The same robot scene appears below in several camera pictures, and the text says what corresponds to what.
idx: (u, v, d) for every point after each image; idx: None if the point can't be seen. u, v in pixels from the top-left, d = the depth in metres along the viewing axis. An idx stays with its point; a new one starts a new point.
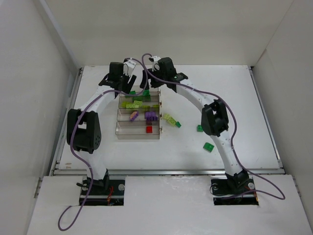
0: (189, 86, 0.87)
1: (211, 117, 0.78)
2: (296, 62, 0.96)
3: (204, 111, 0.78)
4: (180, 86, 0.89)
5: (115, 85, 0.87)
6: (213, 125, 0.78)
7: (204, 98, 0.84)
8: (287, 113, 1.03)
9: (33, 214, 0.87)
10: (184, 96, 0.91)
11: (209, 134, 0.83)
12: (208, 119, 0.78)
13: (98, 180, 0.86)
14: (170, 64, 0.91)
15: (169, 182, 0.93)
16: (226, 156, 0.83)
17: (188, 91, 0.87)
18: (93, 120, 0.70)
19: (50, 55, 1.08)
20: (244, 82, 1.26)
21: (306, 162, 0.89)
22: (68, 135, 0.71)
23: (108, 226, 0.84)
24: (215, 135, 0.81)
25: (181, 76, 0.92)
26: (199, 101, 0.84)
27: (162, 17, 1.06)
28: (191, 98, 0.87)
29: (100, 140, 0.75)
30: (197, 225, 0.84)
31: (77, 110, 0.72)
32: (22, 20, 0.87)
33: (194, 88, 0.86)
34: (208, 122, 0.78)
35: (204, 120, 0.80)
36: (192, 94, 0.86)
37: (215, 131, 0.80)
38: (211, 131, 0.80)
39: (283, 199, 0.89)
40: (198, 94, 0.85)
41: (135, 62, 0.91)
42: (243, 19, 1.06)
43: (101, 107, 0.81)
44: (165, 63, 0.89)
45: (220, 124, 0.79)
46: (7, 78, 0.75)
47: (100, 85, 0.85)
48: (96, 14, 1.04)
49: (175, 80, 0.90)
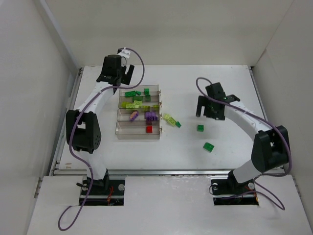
0: (240, 109, 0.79)
1: (267, 148, 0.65)
2: (297, 62, 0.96)
3: (258, 137, 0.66)
4: (230, 108, 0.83)
5: (113, 82, 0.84)
6: (267, 158, 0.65)
7: (258, 123, 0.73)
8: (288, 114, 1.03)
9: (33, 214, 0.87)
10: (234, 118, 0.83)
11: (258, 167, 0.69)
12: (262, 149, 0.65)
13: (98, 180, 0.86)
14: (219, 87, 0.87)
15: (169, 182, 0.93)
16: (243, 172, 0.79)
17: (238, 114, 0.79)
18: (92, 120, 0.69)
19: (50, 55, 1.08)
20: (244, 82, 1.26)
21: (306, 163, 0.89)
22: (67, 136, 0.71)
23: (107, 226, 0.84)
24: (266, 170, 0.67)
25: (232, 98, 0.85)
26: (252, 125, 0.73)
27: (162, 17, 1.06)
28: (243, 122, 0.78)
29: (100, 139, 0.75)
30: (198, 225, 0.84)
31: (76, 111, 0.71)
32: (22, 19, 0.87)
33: (247, 111, 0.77)
34: (261, 152, 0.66)
35: (257, 150, 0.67)
36: (244, 117, 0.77)
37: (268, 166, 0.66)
38: (263, 165, 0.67)
39: (282, 209, 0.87)
40: (252, 119, 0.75)
41: (129, 52, 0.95)
42: (243, 19, 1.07)
43: (100, 105, 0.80)
44: (212, 86, 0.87)
45: (277, 159, 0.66)
46: (7, 78, 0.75)
47: (98, 82, 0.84)
48: (96, 14, 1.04)
49: (224, 101, 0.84)
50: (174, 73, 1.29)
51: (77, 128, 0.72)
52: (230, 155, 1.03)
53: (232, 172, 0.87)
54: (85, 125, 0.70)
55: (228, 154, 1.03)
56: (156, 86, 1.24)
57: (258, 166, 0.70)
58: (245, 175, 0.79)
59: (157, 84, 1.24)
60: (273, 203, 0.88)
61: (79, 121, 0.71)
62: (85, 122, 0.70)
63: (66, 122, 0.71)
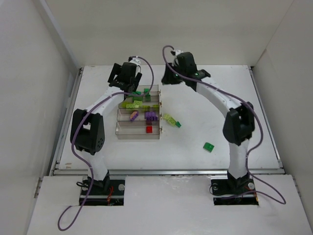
0: (212, 86, 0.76)
1: (236, 124, 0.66)
2: (297, 62, 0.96)
3: (229, 115, 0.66)
4: (201, 84, 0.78)
5: (125, 87, 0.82)
6: (238, 133, 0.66)
7: (229, 101, 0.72)
8: (288, 113, 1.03)
9: (33, 214, 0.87)
10: (205, 95, 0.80)
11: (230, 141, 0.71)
12: (233, 125, 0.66)
13: (98, 180, 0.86)
14: (190, 60, 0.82)
15: (169, 182, 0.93)
16: (236, 163, 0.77)
17: (211, 91, 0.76)
18: (98, 122, 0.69)
19: (50, 55, 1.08)
20: (244, 82, 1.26)
21: (306, 162, 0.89)
22: (71, 134, 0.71)
23: (107, 226, 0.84)
24: (237, 143, 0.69)
25: (203, 73, 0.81)
26: (223, 103, 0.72)
27: (163, 16, 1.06)
28: (214, 99, 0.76)
29: (102, 142, 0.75)
30: (198, 225, 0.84)
31: (83, 111, 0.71)
32: (22, 20, 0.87)
33: (218, 88, 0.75)
34: (233, 128, 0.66)
35: (228, 126, 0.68)
36: (216, 95, 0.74)
37: (239, 139, 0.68)
38: (234, 139, 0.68)
39: (283, 203, 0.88)
40: (222, 96, 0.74)
41: (140, 60, 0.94)
42: (243, 19, 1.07)
43: (108, 108, 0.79)
44: (185, 58, 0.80)
45: (245, 132, 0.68)
46: (6, 78, 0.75)
47: (110, 86, 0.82)
48: (96, 14, 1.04)
49: (195, 77, 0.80)
50: None
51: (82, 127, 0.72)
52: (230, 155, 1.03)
53: (230, 172, 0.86)
54: (90, 126, 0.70)
55: (228, 155, 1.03)
56: (156, 86, 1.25)
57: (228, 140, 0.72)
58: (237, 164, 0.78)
59: (157, 84, 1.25)
60: (274, 199, 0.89)
61: (86, 121, 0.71)
62: (91, 123, 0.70)
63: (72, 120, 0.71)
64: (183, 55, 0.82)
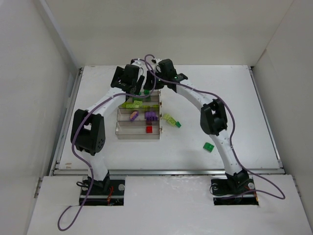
0: (188, 86, 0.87)
1: (210, 117, 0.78)
2: (296, 62, 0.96)
3: (203, 110, 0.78)
4: (180, 86, 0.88)
5: (126, 89, 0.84)
6: (212, 125, 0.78)
7: (203, 98, 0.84)
8: (288, 113, 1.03)
9: (33, 214, 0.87)
10: (184, 95, 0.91)
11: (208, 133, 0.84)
12: (207, 118, 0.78)
13: (98, 180, 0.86)
14: (170, 66, 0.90)
15: (169, 182, 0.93)
16: (226, 156, 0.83)
17: (188, 91, 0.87)
18: (99, 122, 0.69)
19: (50, 55, 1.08)
20: (244, 82, 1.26)
21: (306, 162, 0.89)
22: (72, 134, 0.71)
23: (107, 226, 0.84)
24: (214, 134, 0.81)
25: (181, 77, 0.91)
26: (198, 100, 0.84)
27: (163, 16, 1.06)
28: (191, 98, 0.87)
29: (103, 143, 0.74)
30: (197, 225, 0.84)
31: (84, 111, 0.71)
32: (22, 19, 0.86)
33: (194, 88, 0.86)
34: (207, 121, 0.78)
35: (203, 120, 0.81)
36: (192, 94, 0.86)
37: (214, 130, 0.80)
38: (210, 130, 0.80)
39: (283, 199, 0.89)
40: (197, 94, 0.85)
41: (142, 62, 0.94)
42: (243, 19, 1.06)
43: (110, 109, 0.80)
44: (166, 64, 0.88)
45: (218, 124, 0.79)
46: (7, 78, 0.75)
47: (112, 87, 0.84)
48: (97, 14, 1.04)
49: (175, 80, 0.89)
50: None
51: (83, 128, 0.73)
52: None
53: (228, 172, 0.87)
54: (91, 126, 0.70)
55: None
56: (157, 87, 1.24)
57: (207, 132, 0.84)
58: (228, 159, 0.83)
59: None
60: (273, 195, 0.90)
61: (86, 121, 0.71)
62: (92, 123, 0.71)
63: (73, 120, 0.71)
64: (163, 61, 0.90)
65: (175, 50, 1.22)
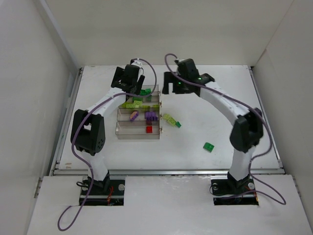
0: (217, 91, 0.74)
1: (245, 132, 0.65)
2: (297, 62, 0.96)
3: (237, 123, 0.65)
4: (205, 90, 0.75)
5: (126, 88, 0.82)
6: (245, 140, 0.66)
7: (236, 107, 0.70)
8: (288, 113, 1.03)
9: (33, 214, 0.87)
10: (208, 100, 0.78)
11: (237, 148, 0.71)
12: (241, 133, 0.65)
13: (98, 180, 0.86)
14: (192, 66, 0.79)
15: (169, 182, 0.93)
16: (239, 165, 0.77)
17: (215, 97, 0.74)
18: (99, 122, 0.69)
19: (50, 55, 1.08)
20: (244, 83, 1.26)
21: (306, 162, 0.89)
22: (72, 134, 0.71)
23: (108, 226, 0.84)
24: (246, 150, 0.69)
25: (206, 78, 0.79)
26: (230, 110, 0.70)
27: (163, 17, 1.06)
28: (219, 105, 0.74)
29: (103, 143, 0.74)
30: (198, 225, 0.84)
31: (84, 111, 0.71)
32: (22, 20, 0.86)
33: (224, 94, 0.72)
34: (240, 136, 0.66)
35: (235, 133, 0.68)
36: (222, 101, 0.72)
37: (247, 147, 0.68)
38: (242, 147, 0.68)
39: (283, 204, 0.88)
40: (228, 102, 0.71)
41: (141, 61, 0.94)
42: (243, 19, 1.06)
43: (110, 109, 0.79)
44: (186, 63, 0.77)
45: (253, 140, 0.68)
46: (7, 78, 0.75)
47: (112, 87, 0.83)
48: (96, 14, 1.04)
49: (199, 82, 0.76)
50: None
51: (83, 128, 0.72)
52: (230, 155, 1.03)
53: (230, 173, 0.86)
54: (91, 127, 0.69)
55: (228, 155, 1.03)
56: (157, 87, 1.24)
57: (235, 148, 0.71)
58: (240, 167, 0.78)
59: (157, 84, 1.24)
60: (274, 199, 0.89)
61: (86, 121, 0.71)
62: (92, 123, 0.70)
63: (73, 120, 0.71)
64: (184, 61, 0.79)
65: (175, 50, 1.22)
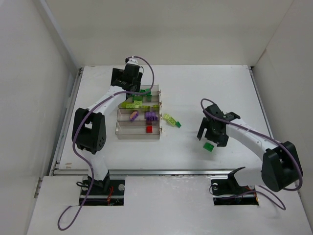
0: (242, 127, 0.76)
1: (277, 166, 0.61)
2: (297, 62, 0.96)
3: (267, 157, 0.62)
4: (231, 126, 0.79)
5: (126, 87, 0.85)
6: (280, 176, 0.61)
7: (264, 141, 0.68)
8: (288, 113, 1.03)
9: (33, 215, 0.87)
10: (236, 138, 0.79)
11: (272, 188, 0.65)
12: (273, 167, 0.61)
13: (98, 180, 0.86)
14: (215, 109, 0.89)
15: (169, 182, 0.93)
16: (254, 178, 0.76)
17: (241, 132, 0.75)
18: (100, 120, 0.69)
19: (50, 55, 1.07)
20: (244, 83, 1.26)
21: (306, 163, 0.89)
22: (73, 133, 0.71)
23: (107, 226, 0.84)
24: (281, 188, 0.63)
25: (232, 116, 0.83)
26: (257, 143, 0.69)
27: (163, 17, 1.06)
28: (247, 141, 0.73)
29: (104, 141, 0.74)
30: (197, 225, 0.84)
31: (85, 109, 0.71)
32: (22, 20, 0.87)
33: (250, 129, 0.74)
34: (273, 172, 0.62)
35: (267, 169, 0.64)
36: (248, 136, 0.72)
37: (282, 184, 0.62)
38: (278, 185, 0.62)
39: (283, 209, 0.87)
40: (255, 136, 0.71)
41: (136, 59, 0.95)
42: (243, 19, 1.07)
43: (111, 108, 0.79)
44: (210, 107, 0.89)
45: (288, 177, 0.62)
46: (6, 78, 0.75)
47: (112, 86, 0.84)
48: (96, 14, 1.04)
49: (224, 119, 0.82)
50: (174, 73, 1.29)
51: (84, 127, 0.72)
52: (230, 155, 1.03)
53: (233, 173, 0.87)
54: (92, 125, 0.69)
55: (228, 155, 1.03)
56: (156, 86, 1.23)
57: (271, 187, 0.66)
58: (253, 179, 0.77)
59: (157, 84, 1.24)
60: (274, 203, 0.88)
61: (88, 120, 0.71)
62: (93, 121, 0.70)
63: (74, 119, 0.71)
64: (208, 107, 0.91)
65: (175, 50, 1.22)
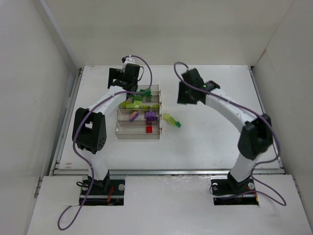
0: (223, 98, 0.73)
1: (254, 138, 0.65)
2: (297, 62, 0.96)
3: (245, 129, 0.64)
4: (211, 96, 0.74)
5: (127, 86, 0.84)
6: (256, 147, 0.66)
7: (243, 113, 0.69)
8: (288, 113, 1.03)
9: (33, 215, 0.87)
10: (214, 107, 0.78)
11: (246, 155, 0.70)
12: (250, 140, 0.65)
13: (98, 180, 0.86)
14: (196, 74, 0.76)
15: (169, 182, 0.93)
16: (244, 168, 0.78)
17: (221, 104, 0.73)
18: (100, 121, 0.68)
19: (50, 55, 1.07)
20: (244, 82, 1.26)
21: (306, 163, 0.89)
22: (73, 132, 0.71)
23: (107, 226, 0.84)
24: (255, 156, 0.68)
25: (212, 85, 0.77)
26: (236, 116, 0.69)
27: (163, 16, 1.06)
28: (226, 112, 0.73)
29: (104, 141, 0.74)
30: (198, 226, 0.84)
31: (85, 109, 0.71)
32: (22, 20, 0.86)
33: (230, 101, 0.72)
34: (250, 143, 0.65)
35: (244, 140, 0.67)
36: (228, 107, 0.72)
37: (256, 153, 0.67)
38: (251, 153, 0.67)
39: (284, 205, 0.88)
40: (235, 108, 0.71)
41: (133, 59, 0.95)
42: (243, 19, 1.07)
43: (111, 107, 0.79)
44: (190, 73, 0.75)
45: (263, 146, 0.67)
46: (7, 78, 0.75)
47: (112, 85, 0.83)
48: (96, 14, 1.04)
49: (205, 89, 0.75)
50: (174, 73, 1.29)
51: (84, 126, 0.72)
52: (230, 155, 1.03)
53: (230, 173, 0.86)
54: (92, 125, 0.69)
55: (228, 155, 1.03)
56: (156, 86, 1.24)
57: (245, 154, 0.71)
58: (244, 170, 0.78)
59: (157, 84, 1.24)
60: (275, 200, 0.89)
61: (88, 120, 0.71)
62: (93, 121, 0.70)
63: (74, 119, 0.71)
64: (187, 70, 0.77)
65: (174, 50, 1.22)
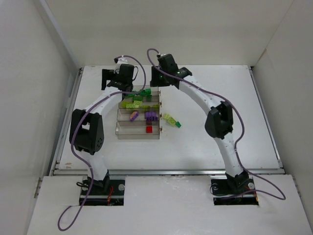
0: (194, 85, 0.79)
1: (217, 121, 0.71)
2: (297, 62, 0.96)
3: (211, 114, 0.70)
4: (183, 82, 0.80)
5: (123, 87, 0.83)
6: (219, 129, 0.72)
7: (210, 100, 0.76)
8: (287, 113, 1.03)
9: (33, 215, 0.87)
10: (187, 93, 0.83)
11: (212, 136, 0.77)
12: (214, 123, 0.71)
13: (98, 180, 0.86)
14: (170, 59, 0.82)
15: (169, 181, 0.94)
16: (228, 158, 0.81)
17: (192, 90, 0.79)
18: (97, 121, 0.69)
19: (50, 55, 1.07)
20: (244, 83, 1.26)
21: (306, 163, 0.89)
22: (70, 134, 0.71)
23: (107, 226, 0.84)
24: (219, 137, 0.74)
25: (185, 71, 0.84)
26: (204, 102, 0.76)
27: (163, 16, 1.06)
28: (195, 97, 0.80)
29: (102, 142, 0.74)
30: (198, 226, 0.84)
31: (82, 110, 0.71)
32: (22, 20, 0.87)
33: (200, 87, 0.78)
34: (214, 125, 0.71)
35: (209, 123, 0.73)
36: (197, 94, 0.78)
37: (219, 134, 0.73)
38: (215, 134, 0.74)
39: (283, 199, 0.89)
40: (204, 95, 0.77)
41: (126, 59, 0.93)
42: (243, 19, 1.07)
43: (107, 108, 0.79)
44: (166, 59, 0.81)
45: (225, 128, 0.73)
46: (6, 78, 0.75)
47: (108, 86, 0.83)
48: (96, 14, 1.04)
49: (178, 75, 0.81)
50: None
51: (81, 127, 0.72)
52: None
53: (227, 173, 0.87)
54: (89, 125, 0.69)
55: None
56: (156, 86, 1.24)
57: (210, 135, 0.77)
58: (230, 161, 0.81)
59: None
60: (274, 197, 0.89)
61: (85, 121, 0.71)
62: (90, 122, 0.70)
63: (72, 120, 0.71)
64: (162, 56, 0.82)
65: (174, 50, 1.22)
